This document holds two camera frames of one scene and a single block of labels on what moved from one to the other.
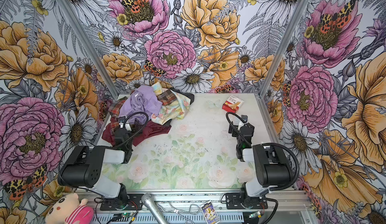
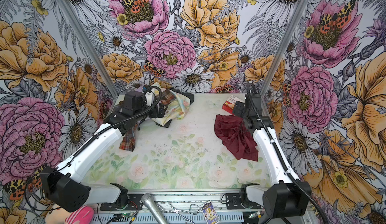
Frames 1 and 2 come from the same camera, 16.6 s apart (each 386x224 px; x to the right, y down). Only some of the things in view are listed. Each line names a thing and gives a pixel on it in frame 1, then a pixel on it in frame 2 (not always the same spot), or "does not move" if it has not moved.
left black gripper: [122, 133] to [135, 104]
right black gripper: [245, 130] to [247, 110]
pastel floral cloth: [177, 110] does not move
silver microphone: [151, 202] does not move
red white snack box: [232, 104] does not move
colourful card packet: [209, 213] does not move
